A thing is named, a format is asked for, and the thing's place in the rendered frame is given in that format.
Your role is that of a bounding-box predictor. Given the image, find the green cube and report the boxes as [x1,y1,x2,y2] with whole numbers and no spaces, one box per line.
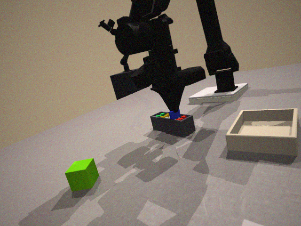
[65,158,99,192]

